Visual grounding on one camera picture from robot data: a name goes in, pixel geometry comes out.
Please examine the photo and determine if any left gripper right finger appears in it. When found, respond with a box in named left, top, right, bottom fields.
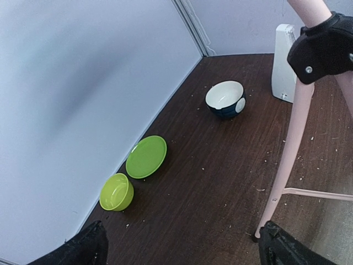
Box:
left=259, top=221, right=335, bottom=265

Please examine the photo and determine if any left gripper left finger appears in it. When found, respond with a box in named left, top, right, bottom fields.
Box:
left=31, top=221, right=108, bottom=265

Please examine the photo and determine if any pink music stand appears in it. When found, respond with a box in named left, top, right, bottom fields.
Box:
left=252, top=1, right=352, bottom=242

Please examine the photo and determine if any small lime green bowl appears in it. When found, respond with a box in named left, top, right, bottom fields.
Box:
left=99, top=173, right=135, bottom=211

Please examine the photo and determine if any green plate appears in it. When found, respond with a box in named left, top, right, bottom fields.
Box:
left=125, top=135, right=167, bottom=179

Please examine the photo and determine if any white and navy bowl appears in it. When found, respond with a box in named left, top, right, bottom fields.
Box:
left=205, top=81, right=247, bottom=119

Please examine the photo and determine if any white metronome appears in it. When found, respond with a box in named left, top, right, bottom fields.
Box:
left=271, top=24, right=297, bottom=103

